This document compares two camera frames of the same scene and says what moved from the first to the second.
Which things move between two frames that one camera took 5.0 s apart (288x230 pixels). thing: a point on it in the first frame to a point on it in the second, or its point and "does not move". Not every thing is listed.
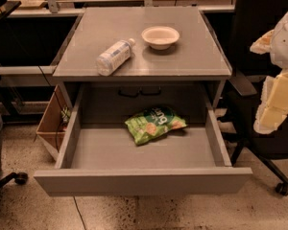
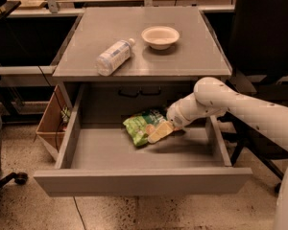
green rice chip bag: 154,123 does not move
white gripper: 286,43 to 174,115
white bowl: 160,37 does not move
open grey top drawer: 134,159 does not move
